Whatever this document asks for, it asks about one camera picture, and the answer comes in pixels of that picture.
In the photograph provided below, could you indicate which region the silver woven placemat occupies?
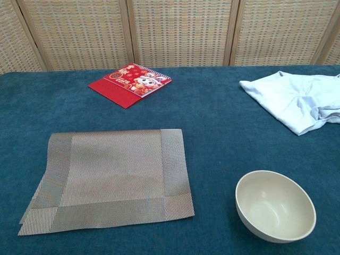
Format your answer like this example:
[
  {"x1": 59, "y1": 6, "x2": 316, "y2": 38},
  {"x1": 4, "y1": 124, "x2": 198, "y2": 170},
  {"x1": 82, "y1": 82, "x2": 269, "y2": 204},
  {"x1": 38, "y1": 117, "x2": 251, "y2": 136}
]
[{"x1": 18, "y1": 129, "x2": 197, "y2": 236}]

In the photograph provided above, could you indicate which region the cream round bowl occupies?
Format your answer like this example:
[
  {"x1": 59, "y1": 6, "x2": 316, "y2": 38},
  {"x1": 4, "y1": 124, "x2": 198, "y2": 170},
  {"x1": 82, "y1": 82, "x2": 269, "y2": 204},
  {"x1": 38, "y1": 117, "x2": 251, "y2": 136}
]
[{"x1": 235, "y1": 170, "x2": 317, "y2": 242}]

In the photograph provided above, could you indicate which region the teal fabric table cover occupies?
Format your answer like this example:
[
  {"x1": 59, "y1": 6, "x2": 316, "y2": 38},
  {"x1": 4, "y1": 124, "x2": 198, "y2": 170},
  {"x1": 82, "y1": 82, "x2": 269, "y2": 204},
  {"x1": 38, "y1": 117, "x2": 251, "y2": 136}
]
[{"x1": 0, "y1": 64, "x2": 340, "y2": 255}]

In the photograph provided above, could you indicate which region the red desk calendar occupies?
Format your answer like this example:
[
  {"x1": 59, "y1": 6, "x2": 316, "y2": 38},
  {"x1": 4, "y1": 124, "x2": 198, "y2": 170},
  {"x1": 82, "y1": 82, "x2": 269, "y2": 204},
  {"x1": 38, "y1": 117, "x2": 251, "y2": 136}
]
[{"x1": 88, "y1": 63, "x2": 172, "y2": 110}]

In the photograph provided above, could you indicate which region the woven bamboo screen panel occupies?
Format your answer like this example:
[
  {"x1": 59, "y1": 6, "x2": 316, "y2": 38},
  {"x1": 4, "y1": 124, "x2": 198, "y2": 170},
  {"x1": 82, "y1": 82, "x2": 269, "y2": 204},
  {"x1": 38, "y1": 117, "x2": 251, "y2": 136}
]
[
  {"x1": 17, "y1": 0, "x2": 135, "y2": 72},
  {"x1": 126, "y1": 0, "x2": 240, "y2": 69},
  {"x1": 0, "y1": 0, "x2": 45, "y2": 75},
  {"x1": 317, "y1": 15, "x2": 340, "y2": 66},
  {"x1": 229, "y1": 0, "x2": 340, "y2": 66}
]

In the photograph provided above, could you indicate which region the white crumpled shirt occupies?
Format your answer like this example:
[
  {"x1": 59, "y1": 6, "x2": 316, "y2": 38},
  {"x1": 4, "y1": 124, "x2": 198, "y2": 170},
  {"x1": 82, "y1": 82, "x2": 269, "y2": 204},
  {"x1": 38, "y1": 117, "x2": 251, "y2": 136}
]
[{"x1": 239, "y1": 71, "x2": 340, "y2": 137}]

